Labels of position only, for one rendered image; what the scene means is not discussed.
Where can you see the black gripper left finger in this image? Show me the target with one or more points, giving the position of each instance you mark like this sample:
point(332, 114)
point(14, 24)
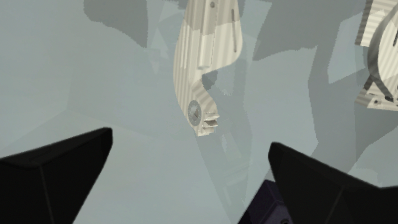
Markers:
point(49, 185)

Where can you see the cream curved jaw piece with gear teeth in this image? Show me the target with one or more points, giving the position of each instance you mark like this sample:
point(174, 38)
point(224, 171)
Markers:
point(210, 38)

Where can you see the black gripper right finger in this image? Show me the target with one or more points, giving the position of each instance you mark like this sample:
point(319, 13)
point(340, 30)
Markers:
point(315, 193)

